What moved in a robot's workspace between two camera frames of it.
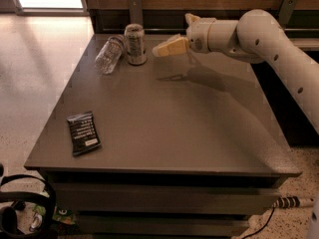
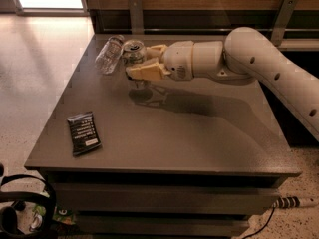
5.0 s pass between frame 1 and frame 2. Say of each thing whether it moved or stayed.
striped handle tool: stayed
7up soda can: moved
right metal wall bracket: stayed
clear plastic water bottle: stayed
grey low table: stayed
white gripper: moved
